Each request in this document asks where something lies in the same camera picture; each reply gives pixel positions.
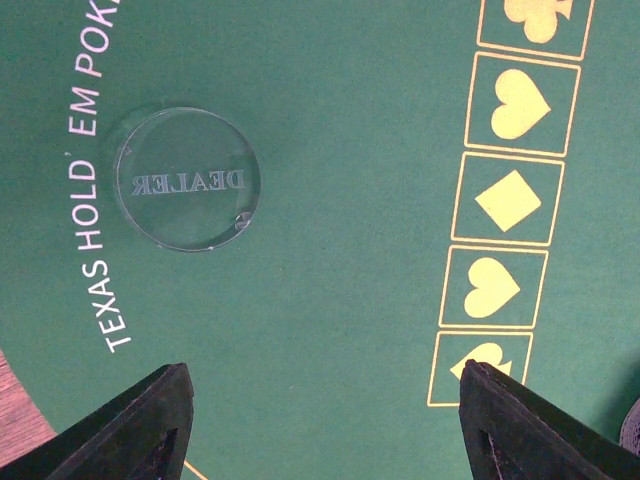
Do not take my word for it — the clear acrylic dealer button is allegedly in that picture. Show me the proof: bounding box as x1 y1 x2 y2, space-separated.
114 106 261 253

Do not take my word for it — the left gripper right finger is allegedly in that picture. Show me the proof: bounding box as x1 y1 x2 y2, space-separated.
459 360 639 479

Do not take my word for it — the round green poker mat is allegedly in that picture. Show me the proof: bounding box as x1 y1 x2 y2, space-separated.
1 1 639 479

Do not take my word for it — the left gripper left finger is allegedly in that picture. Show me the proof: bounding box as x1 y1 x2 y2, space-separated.
1 363 194 479

